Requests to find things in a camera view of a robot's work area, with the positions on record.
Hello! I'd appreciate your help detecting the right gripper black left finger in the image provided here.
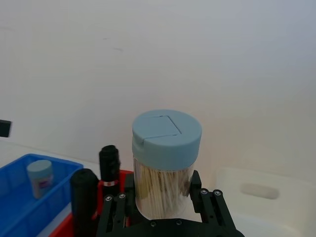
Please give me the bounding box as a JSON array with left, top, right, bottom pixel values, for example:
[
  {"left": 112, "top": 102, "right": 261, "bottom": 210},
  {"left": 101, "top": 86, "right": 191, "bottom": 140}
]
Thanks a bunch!
[{"left": 95, "top": 172, "right": 136, "bottom": 237}]

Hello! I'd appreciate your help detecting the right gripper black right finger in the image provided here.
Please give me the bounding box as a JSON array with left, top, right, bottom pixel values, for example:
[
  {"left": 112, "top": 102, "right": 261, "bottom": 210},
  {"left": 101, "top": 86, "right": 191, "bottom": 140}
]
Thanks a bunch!
[{"left": 189, "top": 170, "right": 237, "bottom": 228}]

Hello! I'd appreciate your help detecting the toothpick jar with blue lid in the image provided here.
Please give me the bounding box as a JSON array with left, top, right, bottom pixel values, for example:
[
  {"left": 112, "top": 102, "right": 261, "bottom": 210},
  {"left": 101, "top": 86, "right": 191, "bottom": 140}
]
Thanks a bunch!
[
  {"left": 131, "top": 108, "right": 203, "bottom": 220},
  {"left": 26, "top": 159, "right": 54, "bottom": 199}
]

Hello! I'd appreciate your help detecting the red plastic bin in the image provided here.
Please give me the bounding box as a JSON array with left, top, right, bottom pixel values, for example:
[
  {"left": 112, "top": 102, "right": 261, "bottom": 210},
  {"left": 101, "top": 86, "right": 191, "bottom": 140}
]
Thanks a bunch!
[{"left": 54, "top": 169, "right": 134, "bottom": 237}]

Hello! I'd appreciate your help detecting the white plastic bin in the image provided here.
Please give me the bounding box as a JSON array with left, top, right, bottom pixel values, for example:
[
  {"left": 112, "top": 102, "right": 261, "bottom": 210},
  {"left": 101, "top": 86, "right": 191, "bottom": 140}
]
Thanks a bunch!
[{"left": 214, "top": 166, "right": 316, "bottom": 237}]

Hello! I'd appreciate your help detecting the blue plastic bin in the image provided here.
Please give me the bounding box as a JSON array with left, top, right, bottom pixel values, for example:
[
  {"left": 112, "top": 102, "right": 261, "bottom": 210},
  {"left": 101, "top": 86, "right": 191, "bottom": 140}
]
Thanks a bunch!
[{"left": 0, "top": 153, "right": 84, "bottom": 237}]

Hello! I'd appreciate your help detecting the small black box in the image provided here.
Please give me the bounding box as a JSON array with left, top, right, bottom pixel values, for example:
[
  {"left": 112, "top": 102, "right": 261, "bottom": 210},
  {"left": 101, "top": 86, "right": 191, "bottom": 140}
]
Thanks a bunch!
[{"left": 0, "top": 119, "right": 12, "bottom": 138}]

